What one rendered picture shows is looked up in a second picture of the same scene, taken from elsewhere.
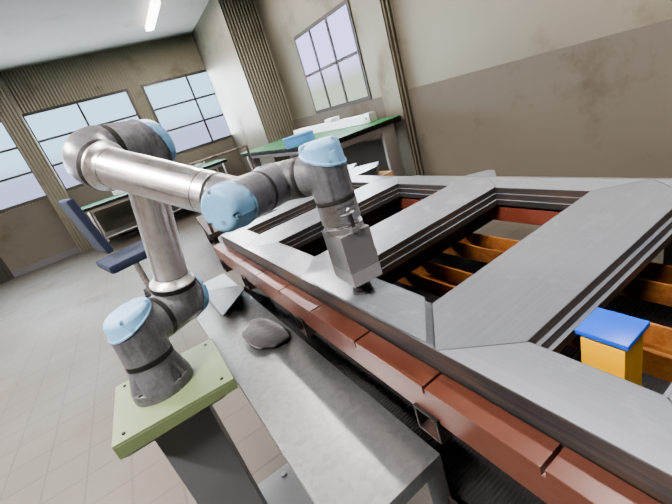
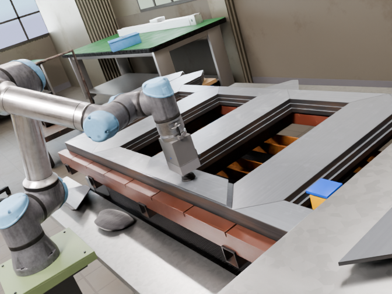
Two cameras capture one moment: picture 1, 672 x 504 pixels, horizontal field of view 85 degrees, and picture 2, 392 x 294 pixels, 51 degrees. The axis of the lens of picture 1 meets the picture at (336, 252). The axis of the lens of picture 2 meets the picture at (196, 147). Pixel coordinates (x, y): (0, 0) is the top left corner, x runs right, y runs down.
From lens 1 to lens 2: 46 cm
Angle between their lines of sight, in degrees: 4
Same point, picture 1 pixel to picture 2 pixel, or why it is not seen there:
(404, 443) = (217, 275)
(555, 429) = not seen: hidden behind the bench
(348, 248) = (177, 149)
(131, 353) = (16, 234)
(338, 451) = (175, 284)
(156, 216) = (32, 130)
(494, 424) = (261, 244)
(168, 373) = (43, 249)
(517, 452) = not seen: hidden behind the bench
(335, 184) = (167, 108)
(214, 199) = (93, 122)
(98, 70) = not seen: outside the picture
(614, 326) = (325, 187)
